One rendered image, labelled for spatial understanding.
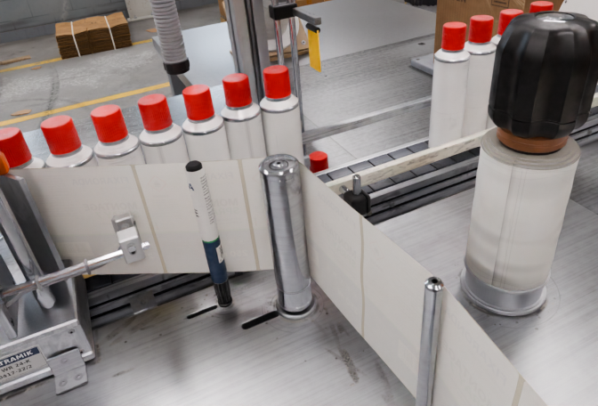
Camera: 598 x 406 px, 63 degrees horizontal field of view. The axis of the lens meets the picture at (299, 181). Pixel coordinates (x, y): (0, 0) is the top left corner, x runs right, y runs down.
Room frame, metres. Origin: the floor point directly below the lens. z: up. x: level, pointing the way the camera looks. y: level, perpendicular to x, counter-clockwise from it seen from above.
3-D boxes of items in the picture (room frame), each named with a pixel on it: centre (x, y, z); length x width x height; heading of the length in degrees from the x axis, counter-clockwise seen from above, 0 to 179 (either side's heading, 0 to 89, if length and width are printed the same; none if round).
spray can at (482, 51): (0.73, -0.29, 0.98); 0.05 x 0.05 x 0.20
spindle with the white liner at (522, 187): (0.39, -0.22, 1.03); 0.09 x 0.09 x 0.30
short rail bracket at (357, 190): (0.54, -0.08, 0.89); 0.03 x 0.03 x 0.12; 22
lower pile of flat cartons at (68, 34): (4.78, 1.81, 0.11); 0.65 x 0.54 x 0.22; 110
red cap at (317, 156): (0.76, -0.04, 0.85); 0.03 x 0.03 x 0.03
